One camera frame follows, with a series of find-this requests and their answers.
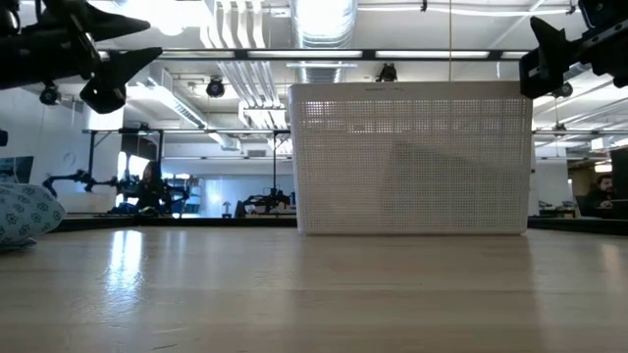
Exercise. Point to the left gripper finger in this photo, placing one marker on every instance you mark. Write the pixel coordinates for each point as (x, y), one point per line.
(108, 24)
(110, 78)

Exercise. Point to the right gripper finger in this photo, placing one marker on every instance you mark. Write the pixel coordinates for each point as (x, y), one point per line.
(544, 68)

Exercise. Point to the background black robot arm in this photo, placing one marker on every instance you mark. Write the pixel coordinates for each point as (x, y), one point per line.
(265, 201)
(73, 179)

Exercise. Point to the white perforated plastic basket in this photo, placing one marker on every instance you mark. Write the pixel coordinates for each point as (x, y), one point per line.
(412, 171)

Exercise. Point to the black ceiling spotlight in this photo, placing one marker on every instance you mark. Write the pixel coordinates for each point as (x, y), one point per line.
(49, 94)
(215, 87)

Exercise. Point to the person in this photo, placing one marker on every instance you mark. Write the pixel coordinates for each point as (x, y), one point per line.
(603, 193)
(152, 188)

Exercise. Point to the black monitor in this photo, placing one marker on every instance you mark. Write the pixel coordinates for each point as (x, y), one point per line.
(619, 171)

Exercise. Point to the silver packet with cross print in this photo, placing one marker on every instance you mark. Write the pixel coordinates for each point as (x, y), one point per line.
(24, 216)

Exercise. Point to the black overhead camera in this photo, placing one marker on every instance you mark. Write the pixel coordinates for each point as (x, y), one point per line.
(387, 72)

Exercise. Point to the background black rig frame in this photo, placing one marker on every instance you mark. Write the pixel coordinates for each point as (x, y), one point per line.
(274, 162)

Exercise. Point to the silver ventilation duct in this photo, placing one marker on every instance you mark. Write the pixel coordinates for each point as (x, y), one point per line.
(321, 29)

